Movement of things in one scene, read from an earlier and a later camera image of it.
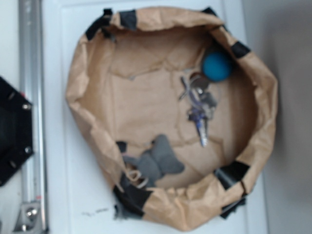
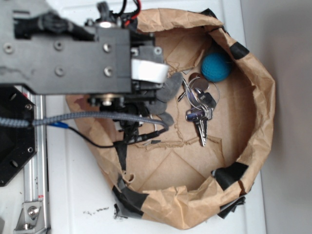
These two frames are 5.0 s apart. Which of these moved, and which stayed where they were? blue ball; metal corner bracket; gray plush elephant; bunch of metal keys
Moved: gray plush elephant
Stayed: bunch of metal keys; blue ball; metal corner bracket
